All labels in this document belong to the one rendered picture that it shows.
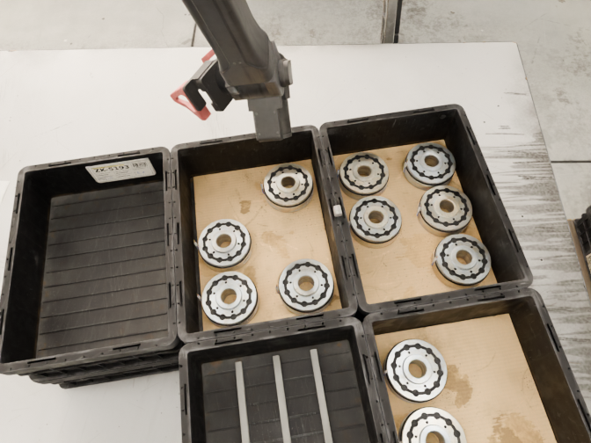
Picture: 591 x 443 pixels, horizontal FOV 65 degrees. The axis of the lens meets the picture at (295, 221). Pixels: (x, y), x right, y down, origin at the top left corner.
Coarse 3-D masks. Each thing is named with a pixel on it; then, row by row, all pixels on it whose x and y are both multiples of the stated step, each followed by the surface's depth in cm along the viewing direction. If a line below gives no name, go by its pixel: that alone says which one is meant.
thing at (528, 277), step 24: (336, 120) 93; (360, 120) 94; (384, 120) 94; (480, 168) 87; (336, 192) 86; (504, 216) 83; (528, 264) 78; (360, 288) 77; (480, 288) 77; (504, 288) 77; (360, 312) 78
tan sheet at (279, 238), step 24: (264, 168) 101; (312, 168) 100; (216, 192) 98; (240, 192) 98; (216, 216) 96; (240, 216) 96; (264, 216) 95; (288, 216) 95; (312, 216) 95; (264, 240) 93; (288, 240) 93; (312, 240) 93; (264, 264) 91; (288, 264) 91; (264, 288) 88; (336, 288) 88; (264, 312) 86; (288, 312) 86
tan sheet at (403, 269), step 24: (336, 168) 100; (384, 192) 97; (408, 192) 97; (408, 216) 94; (408, 240) 92; (432, 240) 92; (480, 240) 91; (360, 264) 90; (384, 264) 90; (408, 264) 90; (384, 288) 88; (408, 288) 87; (432, 288) 87
